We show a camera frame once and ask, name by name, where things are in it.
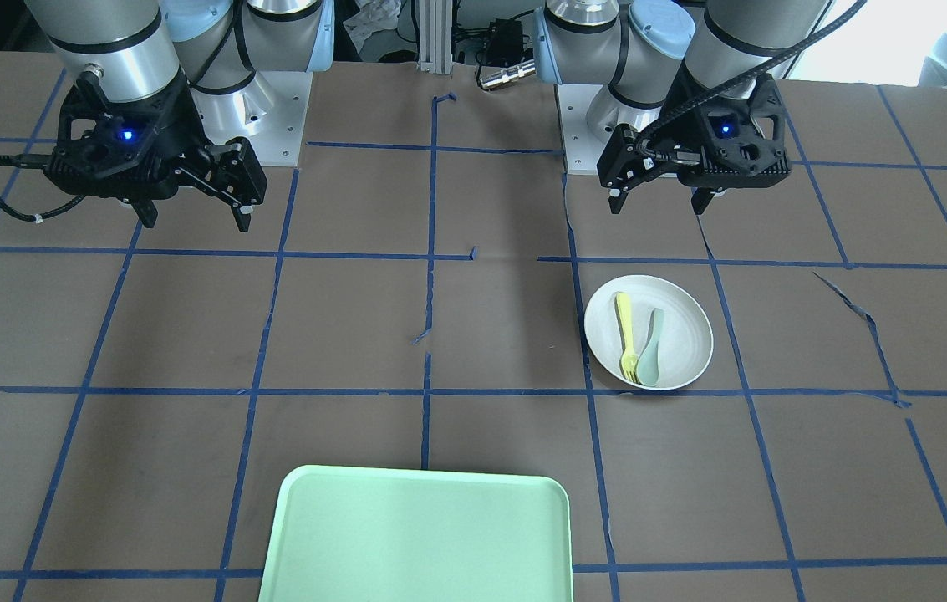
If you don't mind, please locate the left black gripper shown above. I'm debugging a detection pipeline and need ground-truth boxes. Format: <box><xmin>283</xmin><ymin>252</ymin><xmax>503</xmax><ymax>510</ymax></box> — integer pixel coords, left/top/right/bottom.
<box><xmin>597</xmin><ymin>74</ymin><xmax>792</xmax><ymax>216</ymax></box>

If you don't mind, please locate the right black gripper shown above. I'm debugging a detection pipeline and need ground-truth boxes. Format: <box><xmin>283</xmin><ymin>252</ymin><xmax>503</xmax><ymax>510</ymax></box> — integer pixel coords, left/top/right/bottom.
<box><xmin>48</xmin><ymin>69</ymin><xmax>267</xmax><ymax>233</ymax></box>

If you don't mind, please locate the white round plate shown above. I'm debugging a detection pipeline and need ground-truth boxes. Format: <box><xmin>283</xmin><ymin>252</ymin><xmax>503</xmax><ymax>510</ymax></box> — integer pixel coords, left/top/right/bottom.
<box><xmin>583</xmin><ymin>274</ymin><xmax>715</xmax><ymax>391</ymax></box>

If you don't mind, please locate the yellow plastic fork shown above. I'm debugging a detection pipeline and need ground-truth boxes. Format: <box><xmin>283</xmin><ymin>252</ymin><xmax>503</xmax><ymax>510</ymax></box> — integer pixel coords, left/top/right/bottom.
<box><xmin>614</xmin><ymin>291</ymin><xmax>639</xmax><ymax>382</ymax></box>

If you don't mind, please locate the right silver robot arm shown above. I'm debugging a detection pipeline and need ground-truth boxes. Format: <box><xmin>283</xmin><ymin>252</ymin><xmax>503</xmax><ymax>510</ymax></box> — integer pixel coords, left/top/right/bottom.
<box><xmin>27</xmin><ymin>1</ymin><xmax>342</xmax><ymax>232</ymax></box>

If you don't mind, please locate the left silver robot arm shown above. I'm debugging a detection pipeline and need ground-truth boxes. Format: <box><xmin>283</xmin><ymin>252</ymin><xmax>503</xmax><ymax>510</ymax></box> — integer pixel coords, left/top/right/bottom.
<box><xmin>533</xmin><ymin>1</ymin><xmax>831</xmax><ymax>214</ymax></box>

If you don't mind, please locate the grey-green plastic spoon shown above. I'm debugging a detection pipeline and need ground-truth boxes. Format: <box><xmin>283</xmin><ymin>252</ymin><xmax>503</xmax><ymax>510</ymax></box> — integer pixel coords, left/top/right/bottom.
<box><xmin>636</xmin><ymin>308</ymin><xmax>665</xmax><ymax>388</ymax></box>

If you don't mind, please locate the silver metal connector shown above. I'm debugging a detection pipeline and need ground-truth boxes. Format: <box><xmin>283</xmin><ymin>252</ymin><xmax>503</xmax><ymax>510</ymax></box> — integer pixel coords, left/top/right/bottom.
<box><xmin>476</xmin><ymin>59</ymin><xmax>537</xmax><ymax>92</ymax></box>

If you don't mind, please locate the black power adapter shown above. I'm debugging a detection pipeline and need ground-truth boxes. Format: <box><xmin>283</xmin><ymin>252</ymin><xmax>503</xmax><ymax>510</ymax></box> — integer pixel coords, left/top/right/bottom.
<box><xmin>485</xmin><ymin>18</ymin><xmax>524</xmax><ymax>64</ymax></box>

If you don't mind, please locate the light green tray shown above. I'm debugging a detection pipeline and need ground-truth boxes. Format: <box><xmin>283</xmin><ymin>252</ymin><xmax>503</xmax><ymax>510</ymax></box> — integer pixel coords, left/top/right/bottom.
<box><xmin>258</xmin><ymin>465</ymin><xmax>575</xmax><ymax>601</ymax></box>

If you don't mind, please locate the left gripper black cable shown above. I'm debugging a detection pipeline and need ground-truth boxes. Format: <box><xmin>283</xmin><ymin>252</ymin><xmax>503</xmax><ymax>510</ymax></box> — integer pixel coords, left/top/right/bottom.
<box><xmin>637</xmin><ymin>0</ymin><xmax>868</xmax><ymax>161</ymax></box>

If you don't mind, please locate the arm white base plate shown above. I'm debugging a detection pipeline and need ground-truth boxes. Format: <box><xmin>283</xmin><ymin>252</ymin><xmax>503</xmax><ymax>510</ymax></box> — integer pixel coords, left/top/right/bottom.
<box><xmin>556</xmin><ymin>84</ymin><xmax>618</xmax><ymax>176</ymax></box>
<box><xmin>191</xmin><ymin>71</ymin><xmax>313</xmax><ymax>167</ymax></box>

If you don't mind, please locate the aluminium frame post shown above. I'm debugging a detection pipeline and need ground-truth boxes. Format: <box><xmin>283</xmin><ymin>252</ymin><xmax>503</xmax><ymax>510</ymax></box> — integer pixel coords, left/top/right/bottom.
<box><xmin>411</xmin><ymin>0</ymin><xmax>456</xmax><ymax>76</ymax></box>

